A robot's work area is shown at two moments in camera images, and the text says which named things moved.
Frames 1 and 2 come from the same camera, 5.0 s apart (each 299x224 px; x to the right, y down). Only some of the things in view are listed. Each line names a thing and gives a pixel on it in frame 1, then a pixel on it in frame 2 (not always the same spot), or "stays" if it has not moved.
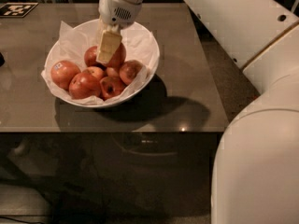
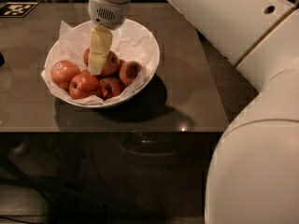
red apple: x=118 y=58 to x=111 y=63
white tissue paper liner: x=75 y=41 stays
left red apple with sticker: x=62 y=72 stays
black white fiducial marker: x=17 y=9 stays
